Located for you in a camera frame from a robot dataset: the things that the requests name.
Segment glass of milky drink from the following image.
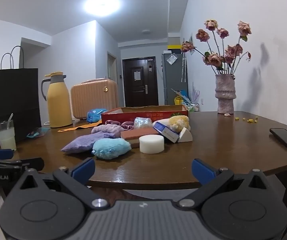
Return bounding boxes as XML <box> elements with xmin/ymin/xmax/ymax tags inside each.
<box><xmin>0</xmin><ymin>120</ymin><xmax>17</xmax><ymax>152</ymax></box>

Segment yellow and white plush toy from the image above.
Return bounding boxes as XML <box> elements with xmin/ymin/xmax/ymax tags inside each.
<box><xmin>168</xmin><ymin>115</ymin><xmax>191</xmax><ymax>134</ymax></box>

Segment white wedge sponge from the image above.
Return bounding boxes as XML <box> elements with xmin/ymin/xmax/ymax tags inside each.
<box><xmin>177</xmin><ymin>127</ymin><xmax>193</xmax><ymax>143</ymax></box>

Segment iridescent plastic bag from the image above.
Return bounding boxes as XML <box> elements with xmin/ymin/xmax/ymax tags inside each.
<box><xmin>134</xmin><ymin>117</ymin><xmax>153</xmax><ymax>130</ymax></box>

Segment purple knitted cloth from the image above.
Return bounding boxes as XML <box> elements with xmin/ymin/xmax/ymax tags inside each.
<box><xmin>61</xmin><ymin>132</ymin><xmax>116</xmax><ymax>154</ymax></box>

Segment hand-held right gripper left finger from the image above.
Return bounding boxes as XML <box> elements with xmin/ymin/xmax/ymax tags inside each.
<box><xmin>19</xmin><ymin>158</ymin><xmax>109</xmax><ymax>209</ymax></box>

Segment scattered yellow crumbs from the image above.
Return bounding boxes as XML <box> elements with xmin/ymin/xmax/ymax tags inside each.
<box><xmin>235</xmin><ymin>116</ymin><xmax>258</xmax><ymax>124</ymax></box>

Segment red cardboard box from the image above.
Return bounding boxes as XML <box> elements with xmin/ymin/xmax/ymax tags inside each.
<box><xmin>101</xmin><ymin>105</ymin><xmax>189</xmax><ymax>131</ymax></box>

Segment black paper bag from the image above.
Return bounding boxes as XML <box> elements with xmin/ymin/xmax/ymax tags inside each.
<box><xmin>0</xmin><ymin>46</ymin><xmax>42</xmax><ymax>146</ymax></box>

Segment grey refrigerator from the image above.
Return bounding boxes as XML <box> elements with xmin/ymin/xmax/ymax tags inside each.
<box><xmin>161</xmin><ymin>52</ymin><xmax>188</xmax><ymax>106</ymax></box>

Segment dried pink roses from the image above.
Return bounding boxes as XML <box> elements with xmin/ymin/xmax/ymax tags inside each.
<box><xmin>181</xmin><ymin>19</ymin><xmax>253</xmax><ymax>76</ymax></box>

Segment teal plastic wrapper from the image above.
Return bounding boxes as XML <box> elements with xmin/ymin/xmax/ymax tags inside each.
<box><xmin>27</xmin><ymin>127</ymin><xmax>51</xmax><ymax>138</ymax></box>

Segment pile of household clutter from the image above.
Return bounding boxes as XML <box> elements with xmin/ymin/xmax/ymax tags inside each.
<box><xmin>171</xmin><ymin>89</ymin><xmax>200</xmax><ymax>112</ymax></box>

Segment pink ribbed suitcase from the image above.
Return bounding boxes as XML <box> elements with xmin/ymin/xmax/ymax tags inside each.
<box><xmin>70</xmin><ymin>79</ymin><xmax>119</xmax><ymax>121</ymax></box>

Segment round ceiling light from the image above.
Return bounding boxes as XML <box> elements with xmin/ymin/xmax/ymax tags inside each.
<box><xmin>84</xmin><ymin>0</ymin><xmax>121</xmax><ymax>18</ymax></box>

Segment yellow and black box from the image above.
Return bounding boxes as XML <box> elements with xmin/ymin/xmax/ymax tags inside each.
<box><xmin>167</xmin><ymin>44</ymin><xmax>183</xmax><ymax>54</ymax></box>

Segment white round sponge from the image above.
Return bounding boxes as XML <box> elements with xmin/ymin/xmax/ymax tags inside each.
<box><xmin>139</xmin><ymin>134</ymin><xmax>164</xmax><ymax>154</ymax></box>

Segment blue tissue packet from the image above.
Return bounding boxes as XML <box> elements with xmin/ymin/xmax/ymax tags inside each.
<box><xmin>87</xmin><ymin>108</ymin><xmax>108</xmax><ymax>123</ymax></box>

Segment blue and white carton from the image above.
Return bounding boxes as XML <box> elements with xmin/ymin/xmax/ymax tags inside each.
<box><xmin>153</xmin><ymin>120</ymin><xmax>179</xmax><ymax>144</ymax></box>

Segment white interior door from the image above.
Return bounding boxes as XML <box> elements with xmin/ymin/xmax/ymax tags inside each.
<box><xmin>107</xmin><ymin>51</ymin><xmax>118</xmax><ymax>81</ymax></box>

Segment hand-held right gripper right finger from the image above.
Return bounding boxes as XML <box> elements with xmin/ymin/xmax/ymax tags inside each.
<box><xmin>178</xmin><ymin>158</ymin><xmax>267</xmax><ymax>208</ymax></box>

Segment pink textured vase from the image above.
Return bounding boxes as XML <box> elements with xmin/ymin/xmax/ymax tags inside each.
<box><xmin>215</xmin><ymin>74</ymin><xmax>237</xmax><ymax>114</ymax></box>

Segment dark brown entrance door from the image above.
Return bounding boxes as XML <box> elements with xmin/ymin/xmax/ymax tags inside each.
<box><xmin>122</xmin><ymin>57</ymin><xmax>158</xmax><ymax>107</ymax></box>

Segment light blue plush toy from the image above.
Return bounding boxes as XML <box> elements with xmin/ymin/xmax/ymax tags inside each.
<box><xmin>92</xmin><ymin>138</ymin><xmax>132</xmax><ymax>160</ymax></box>

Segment black smartphone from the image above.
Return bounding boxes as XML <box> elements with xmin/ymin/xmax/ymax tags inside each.
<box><xmin>270</xmin><ymin>128</ymin><xmax>287</xmax><ymax>148</ymax></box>

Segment purple knit cloth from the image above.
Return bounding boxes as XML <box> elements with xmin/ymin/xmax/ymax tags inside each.
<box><xmin>91</xmin><ymin>124</ymin><xmax>125</xmax><ymax>138</ymax></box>

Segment yellow thermos jug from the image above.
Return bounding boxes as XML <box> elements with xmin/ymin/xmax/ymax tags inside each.
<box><xmin>41</xmin><ymin>72</ymin><xmax>73</xmax><ymax>128</ymax></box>

